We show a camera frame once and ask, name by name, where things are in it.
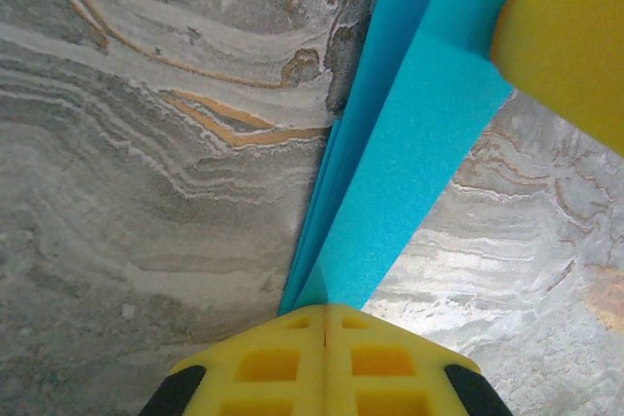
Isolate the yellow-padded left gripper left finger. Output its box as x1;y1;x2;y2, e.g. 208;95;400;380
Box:
138;303;327;416

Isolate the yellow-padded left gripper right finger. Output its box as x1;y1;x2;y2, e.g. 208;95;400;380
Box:
325;303;513;416

